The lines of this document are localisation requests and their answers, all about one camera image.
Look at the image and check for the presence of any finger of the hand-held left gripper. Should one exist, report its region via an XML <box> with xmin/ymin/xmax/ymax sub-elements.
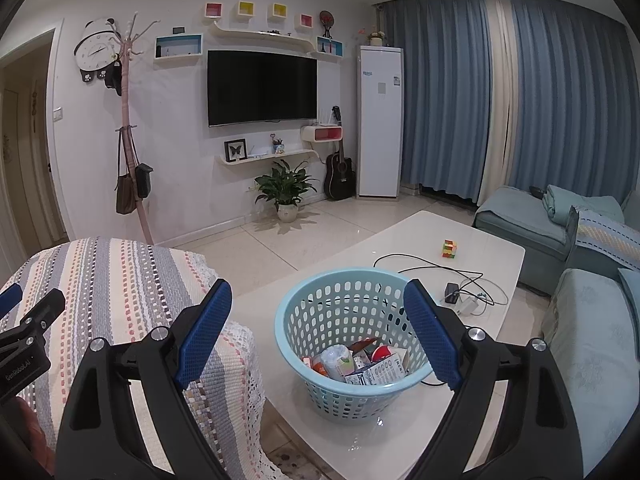
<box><xmin>0</xmin><ymin>288</ymin><xmax>67</xmax><ymax>345</ymax></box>
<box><xmin>0</xmin><ymin>283</ymin><xmax>24</xmax><ymax>319</ymax></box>

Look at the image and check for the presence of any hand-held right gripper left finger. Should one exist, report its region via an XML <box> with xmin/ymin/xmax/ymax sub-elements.
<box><xmin>56</xmin><ymin>277</ymin><xmax>234</xmax><ymax>480</ymax></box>

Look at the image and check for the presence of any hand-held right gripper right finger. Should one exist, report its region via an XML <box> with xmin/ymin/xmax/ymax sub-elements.
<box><xmin>402</xmin><ymin>279</ymin><xmax>584</xmax><ymax>480</ymax></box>

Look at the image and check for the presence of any white printed carton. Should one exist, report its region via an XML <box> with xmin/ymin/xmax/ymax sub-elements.
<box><xmin>344</xmin><ymin>351</ymin><xmax>409</xmax><ymax>387</ymax></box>

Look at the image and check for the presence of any white plastic bottle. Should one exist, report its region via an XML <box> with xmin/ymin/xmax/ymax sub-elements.
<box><xmin>320</xmin><ymin>344</ymin><xmax>354</xmax><ymax>379</ymax></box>

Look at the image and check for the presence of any light blue plastic basket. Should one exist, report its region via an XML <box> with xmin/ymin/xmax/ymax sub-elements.
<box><xmin>273</xmin><ymin>267</ymin><xmax>435</xmax><ymax>422</ymax></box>

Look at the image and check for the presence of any person's left forearm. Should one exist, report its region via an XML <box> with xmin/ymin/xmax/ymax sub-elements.
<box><xmin>9</xmin><ymin>394</ymin><xmax>57</xmax><ymax>477</ymax></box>

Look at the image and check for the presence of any white power adapter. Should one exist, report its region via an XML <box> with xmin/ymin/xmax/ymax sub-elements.
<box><xmin>457</xmin><ymin>294</ymin><xmax>489</xmax><ymax>318</ymax></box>

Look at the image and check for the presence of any white coffee table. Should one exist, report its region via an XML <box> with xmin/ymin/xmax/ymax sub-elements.
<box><xmin>227</xmin><ymin>210</ymin><xmax>527</xmax><ymax>480</ymax></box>

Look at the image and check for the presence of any brown hanging bag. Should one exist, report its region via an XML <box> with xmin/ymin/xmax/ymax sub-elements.
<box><xmin>115</xmin><ymin>127</ymin><xmax>141</xmax><ymax>216</ymax></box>

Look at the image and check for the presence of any teal sofa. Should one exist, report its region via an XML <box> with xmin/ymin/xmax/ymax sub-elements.
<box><xmin>473</xmin><ymin>184</ymin><xmax>640</xmax><ymax>477</ymax></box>

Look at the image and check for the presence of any black hanging bag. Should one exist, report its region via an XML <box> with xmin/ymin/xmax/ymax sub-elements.
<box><xmin>133</xmin><ymin>162</ymin><xmax>153</xmax><ymax>200</ymax></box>

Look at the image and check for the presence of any green potted plant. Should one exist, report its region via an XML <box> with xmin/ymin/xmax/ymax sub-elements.
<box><xmin>253</xmin><ymin>159</ymin><xmax>319</xmax><ymax>224</ymax></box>

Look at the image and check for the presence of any black acoustic guitar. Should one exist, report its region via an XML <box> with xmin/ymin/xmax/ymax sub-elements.
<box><xmin>323</xmin><ymin>105</ymin><xmax>357</xmax><ymax>201</ymax></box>

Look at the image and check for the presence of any folded teal blanket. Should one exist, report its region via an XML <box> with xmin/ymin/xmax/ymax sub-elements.
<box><xmin>542</xmin><ymin>183</ymin><xmax>627</xmax><ymax>227</ymax></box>

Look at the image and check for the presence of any striped sofa cover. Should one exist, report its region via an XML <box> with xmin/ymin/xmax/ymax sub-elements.
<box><xmin>569</xmin><ymin>205</ymin><xmax>640</xmax><ymax>272</ymax></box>

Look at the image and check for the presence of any white standing air conditioner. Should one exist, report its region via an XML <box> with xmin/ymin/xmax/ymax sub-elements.
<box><xmin>355</xmin><ymin>44</ymin><xmax>404</xmax><ymax>200</ymax></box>

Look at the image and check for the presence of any pink coat rack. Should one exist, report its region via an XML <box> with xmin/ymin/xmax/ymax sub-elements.
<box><xmin>112</xmin><ymin>12</ymin><xmax>161</xmax><ymax>247</ymax></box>

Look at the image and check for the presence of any beige curtain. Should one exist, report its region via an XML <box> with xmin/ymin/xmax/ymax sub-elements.
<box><xmin>481</xmin><ymin>0</ymin><xmax>522</xmax><ymax>202</ymax></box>

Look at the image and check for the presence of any black hat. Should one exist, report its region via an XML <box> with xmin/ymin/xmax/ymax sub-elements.
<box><xmin>103</xmin><ymin>59</ymin><xmax>124</xmax><ymax>97</ymax></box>

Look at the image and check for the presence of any black flat television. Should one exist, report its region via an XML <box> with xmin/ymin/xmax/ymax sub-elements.
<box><xmin>206</xmin><ymin>49</ymin><xmax>319</xmax><ymax>129</ymax></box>

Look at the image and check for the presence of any blue curtain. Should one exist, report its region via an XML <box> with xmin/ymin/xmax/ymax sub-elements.
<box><xmin>381</xmin><ymin>0</ymin><xmax>640</xmax><ymax>212</ymax></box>

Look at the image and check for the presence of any black cable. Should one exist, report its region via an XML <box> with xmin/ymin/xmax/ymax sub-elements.
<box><xmin>373</xmin><ymin>253</ymin><xmax>509</xmax><ymax>309</ymax></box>

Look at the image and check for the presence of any black picture frame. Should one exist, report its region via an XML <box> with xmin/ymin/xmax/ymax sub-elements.
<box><xmin>223</xmin><ymin>138</ymin><xmax>249</xmax><ymax>164</ymax></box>

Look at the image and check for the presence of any low white wall shelf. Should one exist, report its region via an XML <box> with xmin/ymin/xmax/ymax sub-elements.
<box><xmin>214</xmin><ymin>148</ymin><xmax>320</xmax><ymax>166</ymax></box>

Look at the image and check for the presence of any white and red wall box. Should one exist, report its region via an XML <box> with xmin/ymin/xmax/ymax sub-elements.
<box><xmin>301</xmin><ymin>123</ymin><xmax>346</xmax><ymax>145</ymax></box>

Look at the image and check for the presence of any panda wall clock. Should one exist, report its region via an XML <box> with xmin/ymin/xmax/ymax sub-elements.
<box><xmin>73</xmin><ymin>18</ymin><xmax>121</xmax><ymax>84</ymax></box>

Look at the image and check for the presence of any long blue wall box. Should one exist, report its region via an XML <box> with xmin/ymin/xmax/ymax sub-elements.
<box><xmin>153</xmin><ymin>33</ymin><xmax>205</xmax><ymax>67</ymax></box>

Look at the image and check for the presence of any curved white wall shelf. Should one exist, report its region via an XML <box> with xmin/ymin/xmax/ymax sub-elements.
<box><xmin>209</xmin><ymin>20</ymin><xmax>314</xmax><ymax>56</ymax></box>

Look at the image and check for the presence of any small blue wall box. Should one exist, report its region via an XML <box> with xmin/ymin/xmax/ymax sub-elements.
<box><xmin>315</xmin><ymin>35</ymin><xmax>345</xmax><ymax>61</ymax></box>

